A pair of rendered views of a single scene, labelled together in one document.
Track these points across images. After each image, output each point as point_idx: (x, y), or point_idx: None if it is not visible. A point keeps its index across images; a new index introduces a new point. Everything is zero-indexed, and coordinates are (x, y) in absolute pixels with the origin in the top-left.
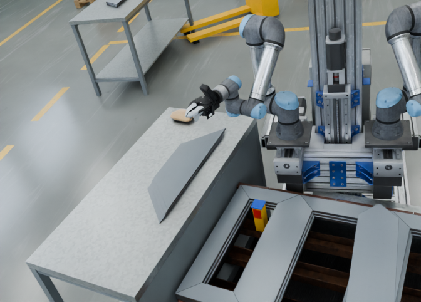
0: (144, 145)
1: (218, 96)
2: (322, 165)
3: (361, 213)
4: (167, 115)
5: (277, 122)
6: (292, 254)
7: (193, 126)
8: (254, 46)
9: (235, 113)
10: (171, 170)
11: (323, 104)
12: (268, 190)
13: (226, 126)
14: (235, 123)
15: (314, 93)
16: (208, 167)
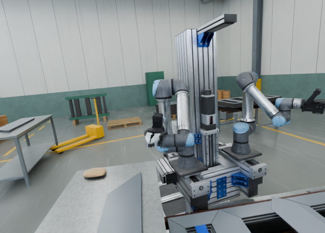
0: (63, 207)
1: (162, 127)
2: (212, 183)
3: (272, 208)
4: (79, 176)
5: (172, 161)
6: None
7: (109, 178)
8: (165, 98)
9: (167, 147)
10: (114, 223)
11: (201, 141)
12: (194, 214)
13: (138, 171)
14: (144, 167)
15: (193, 136)
16: (149, 207)
